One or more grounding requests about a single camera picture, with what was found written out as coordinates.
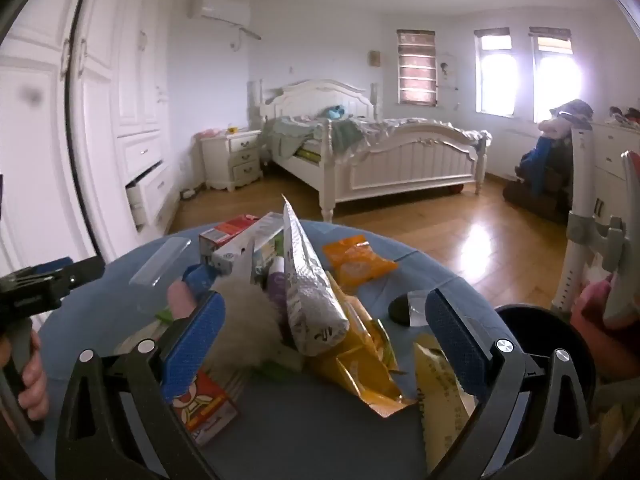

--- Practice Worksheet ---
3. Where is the beige paper packet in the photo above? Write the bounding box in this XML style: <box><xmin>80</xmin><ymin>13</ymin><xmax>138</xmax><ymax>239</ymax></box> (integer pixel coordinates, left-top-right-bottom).
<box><xmin>414</xmin><ymin>335</ymin><xmax>476</xmax><ymax>476</ymax></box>

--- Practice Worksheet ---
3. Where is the blue plastic item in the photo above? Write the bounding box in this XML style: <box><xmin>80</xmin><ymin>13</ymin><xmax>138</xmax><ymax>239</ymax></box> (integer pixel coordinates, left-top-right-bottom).
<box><xmin>167</xmin><ymin>264</ymin><xmax>219</xmax><ymax>318</ymax></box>

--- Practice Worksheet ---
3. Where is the white dresser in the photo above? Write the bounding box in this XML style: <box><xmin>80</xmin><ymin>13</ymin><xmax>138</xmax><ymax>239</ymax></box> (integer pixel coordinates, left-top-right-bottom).
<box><xmin>570</xmin><ymin>120</ymin><xmax>640</xmax><ymax>221</ymax></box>

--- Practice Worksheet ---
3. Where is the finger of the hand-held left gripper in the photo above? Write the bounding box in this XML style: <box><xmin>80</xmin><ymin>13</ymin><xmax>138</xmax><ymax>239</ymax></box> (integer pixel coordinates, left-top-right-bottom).
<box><xmin>60</xmin><ymin>255</ymin><xmax>107</xmax><ymax>292</ymax></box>
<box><xmin>27</xmin><ymin>257</ymin><xmax>75</xmax><ymax>275</ymax></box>

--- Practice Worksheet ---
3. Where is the red and white carton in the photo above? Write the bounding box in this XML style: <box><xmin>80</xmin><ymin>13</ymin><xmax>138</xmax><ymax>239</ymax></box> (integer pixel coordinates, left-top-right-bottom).
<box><xmin>199</xmin><ymin>214</ymin><xmax>261</xmax><ymax>266</ymax></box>

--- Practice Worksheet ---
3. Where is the long white box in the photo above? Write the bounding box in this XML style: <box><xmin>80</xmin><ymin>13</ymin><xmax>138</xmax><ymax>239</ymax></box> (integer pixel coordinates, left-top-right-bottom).
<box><xmin>211</xmin><ymin>212</ymin><xmax>286</xmax><ymax>276</ymax></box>

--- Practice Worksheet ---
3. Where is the bright window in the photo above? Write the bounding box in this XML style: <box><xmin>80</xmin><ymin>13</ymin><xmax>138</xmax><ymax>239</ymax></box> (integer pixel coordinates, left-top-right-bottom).
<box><xmin>474</xmin><ymin>27</ymin><xmax>518</xmax><ymax>116</ymax></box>
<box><xmin>529</xmin><ymin>26</ymin><xmax>583</xmax><ymax>123</ymax></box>

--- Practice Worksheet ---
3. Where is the white nightstand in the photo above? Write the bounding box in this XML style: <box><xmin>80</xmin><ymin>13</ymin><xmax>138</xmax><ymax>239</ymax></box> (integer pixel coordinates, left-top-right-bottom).
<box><xmin>200</xmin><ymin>130</ymin><xmax>264</xmax><ymax>192</ymax></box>

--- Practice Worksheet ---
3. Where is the red cartoon carton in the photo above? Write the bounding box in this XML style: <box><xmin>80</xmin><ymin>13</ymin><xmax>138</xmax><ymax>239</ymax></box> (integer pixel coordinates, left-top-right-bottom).
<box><xmin>170</xmin><ymin>370</ymin><xmax>240</xmax><ymax>447</ymax></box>

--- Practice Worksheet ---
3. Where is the blue tablecloth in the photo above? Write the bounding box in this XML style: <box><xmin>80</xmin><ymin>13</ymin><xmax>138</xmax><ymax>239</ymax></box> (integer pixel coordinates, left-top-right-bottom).
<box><xmin>37</xmin><ymin>219</ymin><xmax>501</xmax><ymax>480</ymax></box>

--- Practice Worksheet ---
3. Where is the white fluffy plush item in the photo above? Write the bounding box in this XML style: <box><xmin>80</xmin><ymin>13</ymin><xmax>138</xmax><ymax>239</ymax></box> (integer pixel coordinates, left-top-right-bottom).
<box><xmin>207</xmin><ymin>275</ymin><xmax>306</xmax><ymax>376</ymax></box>

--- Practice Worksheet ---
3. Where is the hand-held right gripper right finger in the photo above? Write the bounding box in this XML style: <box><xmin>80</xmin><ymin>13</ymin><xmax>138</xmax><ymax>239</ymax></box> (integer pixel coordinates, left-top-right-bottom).
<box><xmin>425</xmin><ymin>288</ymin><xmax>601</xmax><ymax>480</ymax></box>

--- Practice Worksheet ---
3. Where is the green printed packet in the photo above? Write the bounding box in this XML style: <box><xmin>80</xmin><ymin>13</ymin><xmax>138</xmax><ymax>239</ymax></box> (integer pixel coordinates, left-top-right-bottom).
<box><xmin>252</xmin><ymin>240</ymin><xmax>286</xmax><ymax>286</ymax></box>

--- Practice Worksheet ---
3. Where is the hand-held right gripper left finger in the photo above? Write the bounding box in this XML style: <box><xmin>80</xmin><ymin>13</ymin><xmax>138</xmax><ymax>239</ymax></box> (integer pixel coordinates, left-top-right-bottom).
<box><xmin>55</xmin><ymin>290</ymin><xmax>241</xmax><ymax>480</ymax></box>

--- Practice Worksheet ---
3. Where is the white air conditioner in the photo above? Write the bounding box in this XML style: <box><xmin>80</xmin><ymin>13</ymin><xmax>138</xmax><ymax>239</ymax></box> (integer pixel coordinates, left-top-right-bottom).
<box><xmin>187</xmin><ymin>0</ymin><xmax>252</xmax><ymax>28</ymax></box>

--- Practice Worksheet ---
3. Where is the person's left hand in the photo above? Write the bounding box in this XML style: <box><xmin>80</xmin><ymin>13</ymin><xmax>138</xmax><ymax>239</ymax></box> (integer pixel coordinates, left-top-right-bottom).
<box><xmin>0</xmin><ymin>329</ymin><xmax>51</xmax><ymax>421</ymax></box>

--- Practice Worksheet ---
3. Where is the white wooden bed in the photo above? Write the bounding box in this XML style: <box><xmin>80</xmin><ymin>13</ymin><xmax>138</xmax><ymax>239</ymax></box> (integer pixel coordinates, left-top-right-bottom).
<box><xmin>247</xmin><ymin>79</ymin><xmax>493</xmax><ymax>223</ymax></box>

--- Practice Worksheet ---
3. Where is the silver foil bag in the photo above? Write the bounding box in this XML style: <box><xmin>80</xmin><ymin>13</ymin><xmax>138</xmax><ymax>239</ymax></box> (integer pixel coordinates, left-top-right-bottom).
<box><xmin>281</xmin><ymin>195</ymin><xmax>349</xmax><ymax>357</ymax></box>

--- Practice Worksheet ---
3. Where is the pale green bedding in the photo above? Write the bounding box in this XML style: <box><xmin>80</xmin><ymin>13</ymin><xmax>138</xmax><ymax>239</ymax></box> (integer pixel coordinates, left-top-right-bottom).
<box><xmin>265</xmin><ymin>112</ymin><xmax>493</xmax><ymax>161</ymax></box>

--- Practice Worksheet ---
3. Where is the white wardrobe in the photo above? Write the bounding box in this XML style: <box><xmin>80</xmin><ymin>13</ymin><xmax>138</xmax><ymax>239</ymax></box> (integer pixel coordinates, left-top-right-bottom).
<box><xmin>0</xmin><ymin>0</ymin><xmax>181</xmax><ymax>281</ymax></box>

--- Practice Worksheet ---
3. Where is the pile of clothes and bags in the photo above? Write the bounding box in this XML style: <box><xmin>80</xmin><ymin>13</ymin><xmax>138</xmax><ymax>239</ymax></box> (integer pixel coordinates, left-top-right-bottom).
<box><xmin>502</xmin><ymin>100</ymin><xmax>596</xmax><ymax>226</ymax></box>

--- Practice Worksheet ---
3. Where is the black round bin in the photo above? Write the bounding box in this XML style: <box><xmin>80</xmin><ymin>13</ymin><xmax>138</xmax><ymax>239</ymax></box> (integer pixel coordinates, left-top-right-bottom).
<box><xmin>492</xmin><ymin>302</ymin><xmax>601</xmax><ymax>480</ymax></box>

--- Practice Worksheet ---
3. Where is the clear plastic wrapper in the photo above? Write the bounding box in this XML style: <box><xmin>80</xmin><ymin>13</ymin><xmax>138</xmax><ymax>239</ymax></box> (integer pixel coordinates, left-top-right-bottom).
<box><xmin>129</xmin><ymin>237</ymin><xmax>192</xmax><ymax>288</ymax></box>

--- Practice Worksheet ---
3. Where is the window with brown blind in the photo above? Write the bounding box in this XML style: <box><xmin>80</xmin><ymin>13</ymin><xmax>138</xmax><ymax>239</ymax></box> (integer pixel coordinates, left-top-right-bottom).
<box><xmin>396</xmin><ymin>29</ymin><xmax>440</xmax><ymax>107</ymax></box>

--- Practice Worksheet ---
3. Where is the black round lid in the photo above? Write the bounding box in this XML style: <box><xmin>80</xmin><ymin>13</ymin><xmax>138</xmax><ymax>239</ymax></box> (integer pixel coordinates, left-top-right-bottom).
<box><xmin>387</xmin><ymin>290</ymin><xmax>436</xmax><ymax>328</ymax></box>

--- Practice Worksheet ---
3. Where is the yellow wrapper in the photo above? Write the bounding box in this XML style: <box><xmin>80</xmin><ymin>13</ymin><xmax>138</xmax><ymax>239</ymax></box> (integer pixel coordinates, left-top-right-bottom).
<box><xmin>305</xmin><ymin>285</ymin><xmax>416</xmax><ymax>418</ymax></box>

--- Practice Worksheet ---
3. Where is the purple bottle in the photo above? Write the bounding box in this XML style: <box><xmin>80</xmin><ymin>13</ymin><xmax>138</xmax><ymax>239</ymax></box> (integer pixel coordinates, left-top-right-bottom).
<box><xmin>267</xmin><ymin>255</ymin><xmax>289</xmax><ymax>331</ymax></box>

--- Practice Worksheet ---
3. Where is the white and grey chair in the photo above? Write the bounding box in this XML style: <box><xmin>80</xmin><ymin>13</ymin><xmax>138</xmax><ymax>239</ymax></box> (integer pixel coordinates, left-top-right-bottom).
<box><xmin>550</xmin><ymin>127</ymin><xmax>640</xmax><ymax>376</ymax></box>

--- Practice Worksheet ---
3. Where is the orange snack packet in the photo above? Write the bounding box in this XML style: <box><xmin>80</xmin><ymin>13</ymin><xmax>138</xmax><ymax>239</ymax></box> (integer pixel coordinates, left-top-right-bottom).
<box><xmin>322</xmin><ymin>235</ymin><xmax>399</xmax><ymax>295</ymax></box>

